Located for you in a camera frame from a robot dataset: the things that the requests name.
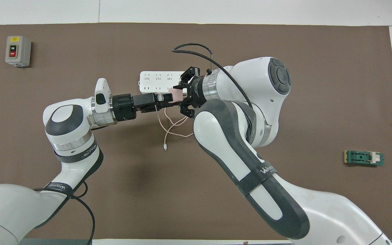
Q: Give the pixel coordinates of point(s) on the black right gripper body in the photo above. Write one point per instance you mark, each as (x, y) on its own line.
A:
(196, 91)

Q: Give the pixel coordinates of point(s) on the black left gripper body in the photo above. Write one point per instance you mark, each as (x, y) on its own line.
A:
(124, 107)

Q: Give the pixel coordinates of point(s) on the pink charger block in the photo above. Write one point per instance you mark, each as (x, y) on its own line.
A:
(175, 93)

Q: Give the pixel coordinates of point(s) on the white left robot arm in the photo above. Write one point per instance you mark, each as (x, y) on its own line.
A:
(12, 211)

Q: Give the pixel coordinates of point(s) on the white power strip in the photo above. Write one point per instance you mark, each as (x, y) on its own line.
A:
(155, 81)

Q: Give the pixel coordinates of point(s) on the brown table mat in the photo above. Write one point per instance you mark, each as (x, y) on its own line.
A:
(318, 68)

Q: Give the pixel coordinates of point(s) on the grey on-off switch box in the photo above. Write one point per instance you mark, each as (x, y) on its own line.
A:
(18, 51)

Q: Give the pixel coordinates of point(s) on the green knife switch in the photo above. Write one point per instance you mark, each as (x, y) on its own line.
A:
(362, 158)

